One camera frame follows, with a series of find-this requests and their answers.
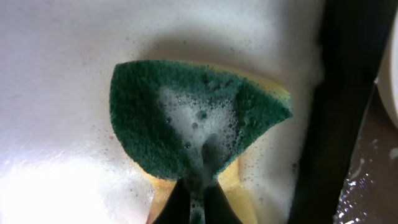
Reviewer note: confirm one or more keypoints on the cream plate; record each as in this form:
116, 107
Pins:
387, 77

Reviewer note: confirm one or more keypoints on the green yellow sponge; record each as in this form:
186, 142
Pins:
164, 111

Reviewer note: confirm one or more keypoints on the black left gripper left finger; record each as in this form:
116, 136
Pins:
177, 207

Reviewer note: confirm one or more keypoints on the white soapy tray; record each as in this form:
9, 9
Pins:
60, 161

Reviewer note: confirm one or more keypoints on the dark brown tray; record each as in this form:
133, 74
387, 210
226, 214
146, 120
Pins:
353, 36

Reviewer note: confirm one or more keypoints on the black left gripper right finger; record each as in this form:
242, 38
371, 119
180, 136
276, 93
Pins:
216, 207

